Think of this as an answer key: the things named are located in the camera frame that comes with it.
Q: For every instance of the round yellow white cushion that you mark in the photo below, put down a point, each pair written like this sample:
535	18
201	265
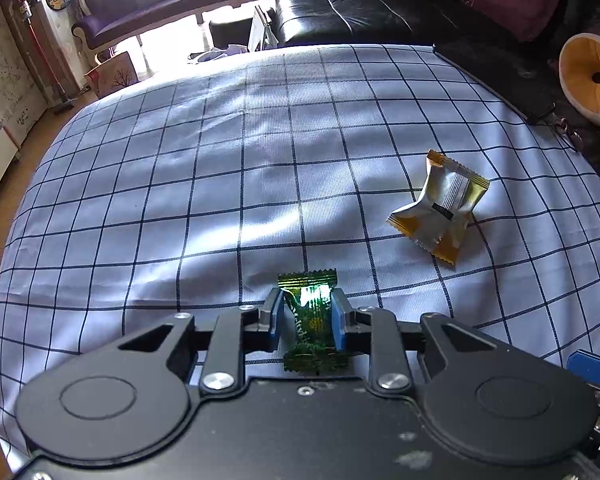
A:
590	80

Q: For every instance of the purple chaise longue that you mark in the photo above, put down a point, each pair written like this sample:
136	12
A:
180	10

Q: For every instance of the cartoon print cabinet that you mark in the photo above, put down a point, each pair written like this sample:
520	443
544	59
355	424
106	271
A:
5	70

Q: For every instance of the black leather sofa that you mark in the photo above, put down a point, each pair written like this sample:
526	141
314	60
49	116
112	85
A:
340	15

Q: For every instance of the yellow white snack packet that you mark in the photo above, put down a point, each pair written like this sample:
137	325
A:
445	200

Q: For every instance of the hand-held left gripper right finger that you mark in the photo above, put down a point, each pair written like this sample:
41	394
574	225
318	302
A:
339	322

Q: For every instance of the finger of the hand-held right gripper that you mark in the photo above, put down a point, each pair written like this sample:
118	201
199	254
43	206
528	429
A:
595	367

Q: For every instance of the white blue plastic bag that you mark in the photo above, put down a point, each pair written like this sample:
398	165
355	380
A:
217	54

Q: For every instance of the dark green foil candy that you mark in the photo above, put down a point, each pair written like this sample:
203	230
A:
310	320

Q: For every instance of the red stick vacuum cleaner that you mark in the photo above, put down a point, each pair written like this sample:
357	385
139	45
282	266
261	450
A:
45	55

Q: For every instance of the tree print paper bag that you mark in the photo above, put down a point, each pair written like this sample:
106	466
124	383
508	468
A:
115	75

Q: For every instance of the blue checked tablecloth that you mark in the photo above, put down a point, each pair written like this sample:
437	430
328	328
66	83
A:
180	210

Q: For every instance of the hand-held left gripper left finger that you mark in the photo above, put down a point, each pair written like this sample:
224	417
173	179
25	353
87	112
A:
276	325

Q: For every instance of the dark footstool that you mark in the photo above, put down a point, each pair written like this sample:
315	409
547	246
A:
230	30

